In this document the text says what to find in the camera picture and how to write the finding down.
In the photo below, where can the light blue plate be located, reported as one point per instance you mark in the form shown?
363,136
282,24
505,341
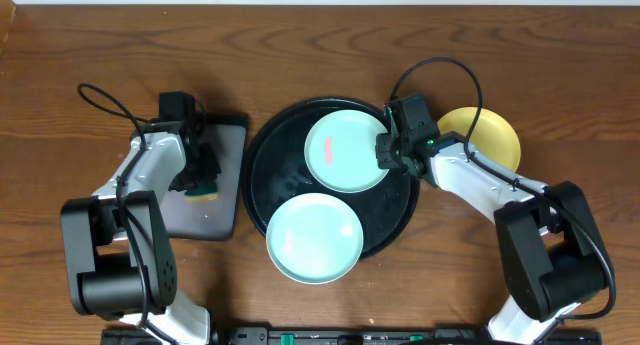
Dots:
314,238
339,151

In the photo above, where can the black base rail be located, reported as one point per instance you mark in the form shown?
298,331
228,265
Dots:
264,336

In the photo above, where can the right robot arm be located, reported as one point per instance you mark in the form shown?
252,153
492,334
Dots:
552,254

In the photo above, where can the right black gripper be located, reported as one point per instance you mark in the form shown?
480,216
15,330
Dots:
384,161

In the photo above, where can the round black serving tray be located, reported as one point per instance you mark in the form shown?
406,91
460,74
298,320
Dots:
275,171

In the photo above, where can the light blue plate front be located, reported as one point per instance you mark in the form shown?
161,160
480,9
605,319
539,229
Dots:
314,238

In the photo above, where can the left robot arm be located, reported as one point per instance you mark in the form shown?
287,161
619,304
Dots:
119,260

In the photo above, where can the green yellow sponge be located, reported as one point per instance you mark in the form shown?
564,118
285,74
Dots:
202,192

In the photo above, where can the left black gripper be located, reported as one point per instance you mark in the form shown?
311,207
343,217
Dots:
211,170

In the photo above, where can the yellow plate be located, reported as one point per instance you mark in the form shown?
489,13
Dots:
493,136

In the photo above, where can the black rectangular sponge tray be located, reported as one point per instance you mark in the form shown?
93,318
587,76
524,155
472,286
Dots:
212,219

